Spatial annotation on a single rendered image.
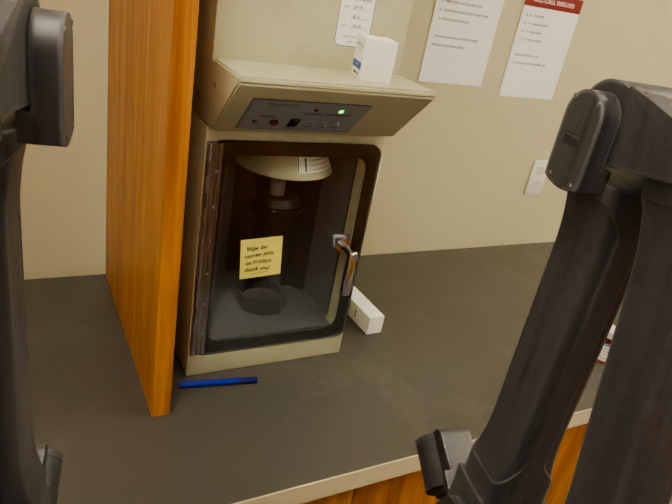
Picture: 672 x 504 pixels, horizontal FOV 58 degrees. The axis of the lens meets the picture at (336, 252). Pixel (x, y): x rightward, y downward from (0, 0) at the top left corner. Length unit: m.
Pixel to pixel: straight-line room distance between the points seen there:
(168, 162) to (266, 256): 0.29
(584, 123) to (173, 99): 0.54
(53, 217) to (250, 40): 0.68
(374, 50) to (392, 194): 0.82
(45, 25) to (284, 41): 0.64
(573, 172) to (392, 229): 1.34
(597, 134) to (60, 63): 0.32
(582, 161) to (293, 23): 0.61
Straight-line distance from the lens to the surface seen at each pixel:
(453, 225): 1.90
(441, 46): 1.65
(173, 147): 0.85
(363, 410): 1.16
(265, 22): 0.95
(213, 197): 0.98
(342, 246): 1.11
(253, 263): 1.06
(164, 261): 0.92
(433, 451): 0.72
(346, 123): 0.98
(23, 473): 0.50
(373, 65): 0.95
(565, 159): 0.46
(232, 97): 0.85
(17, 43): 0.33
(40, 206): 1.43
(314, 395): 1.16
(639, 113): 0.44
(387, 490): 1.18
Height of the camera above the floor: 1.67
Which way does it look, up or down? 25 degrees down
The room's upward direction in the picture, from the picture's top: 11 degrees clockwise
